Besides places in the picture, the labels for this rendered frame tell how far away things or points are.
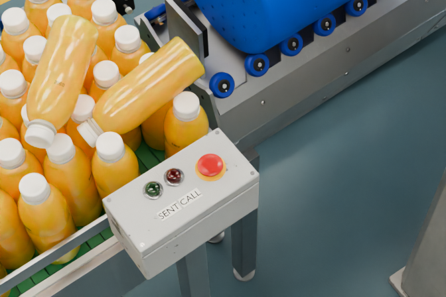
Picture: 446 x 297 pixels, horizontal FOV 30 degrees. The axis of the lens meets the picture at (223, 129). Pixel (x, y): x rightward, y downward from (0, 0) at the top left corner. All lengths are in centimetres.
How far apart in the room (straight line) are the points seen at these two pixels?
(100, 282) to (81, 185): 20
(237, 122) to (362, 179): 101
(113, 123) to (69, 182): 11
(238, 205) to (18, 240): 34
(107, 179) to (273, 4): 37
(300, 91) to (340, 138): 97
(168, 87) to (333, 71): 46
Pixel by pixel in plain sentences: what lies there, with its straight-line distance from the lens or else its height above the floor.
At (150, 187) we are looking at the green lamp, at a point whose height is 111.
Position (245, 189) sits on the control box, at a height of 108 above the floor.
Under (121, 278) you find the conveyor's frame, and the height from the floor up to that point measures 80.
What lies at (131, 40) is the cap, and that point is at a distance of 131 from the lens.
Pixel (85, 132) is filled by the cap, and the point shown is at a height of 110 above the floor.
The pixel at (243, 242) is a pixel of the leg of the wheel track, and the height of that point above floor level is 25.
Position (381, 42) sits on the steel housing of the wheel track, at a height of 85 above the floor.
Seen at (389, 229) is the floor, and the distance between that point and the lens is 238.
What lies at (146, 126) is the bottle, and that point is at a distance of 137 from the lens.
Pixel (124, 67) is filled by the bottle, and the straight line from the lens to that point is 134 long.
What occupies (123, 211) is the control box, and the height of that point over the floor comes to 110.
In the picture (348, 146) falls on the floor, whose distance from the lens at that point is 250.
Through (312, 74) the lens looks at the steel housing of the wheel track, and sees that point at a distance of 155.
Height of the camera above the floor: 211
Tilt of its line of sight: 57 degrees down
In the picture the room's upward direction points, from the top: 2 degrees counter-clockwise
